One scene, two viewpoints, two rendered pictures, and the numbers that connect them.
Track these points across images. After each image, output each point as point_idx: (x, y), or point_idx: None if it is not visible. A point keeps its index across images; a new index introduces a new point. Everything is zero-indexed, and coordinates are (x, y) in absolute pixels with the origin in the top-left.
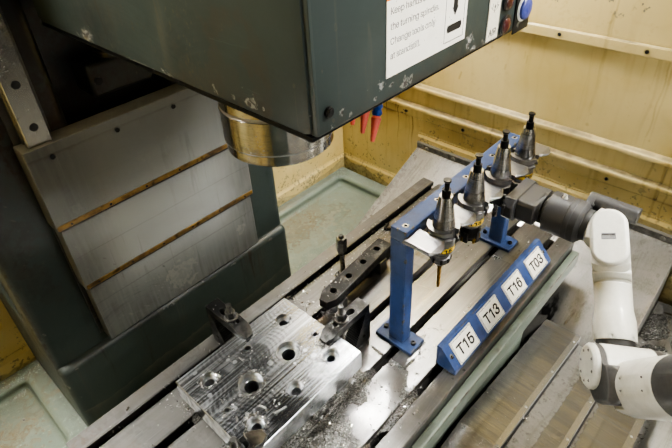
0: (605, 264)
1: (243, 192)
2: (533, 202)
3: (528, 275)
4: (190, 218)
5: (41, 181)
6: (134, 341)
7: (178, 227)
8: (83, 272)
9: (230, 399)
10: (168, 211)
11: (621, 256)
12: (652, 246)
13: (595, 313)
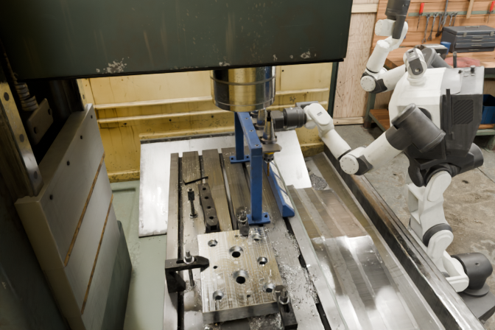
0: (325, 124)
1: (110, 197)
2: (280, 116)
3: (272, 163)
4: (100, 227)
5: (51, 222)
6: None
7: (99, 236)
8: (77, 299)
9: (242, 291)
10: (93, 225)
11: (328, 118)
12: (286, 135)
13: (332, 146)
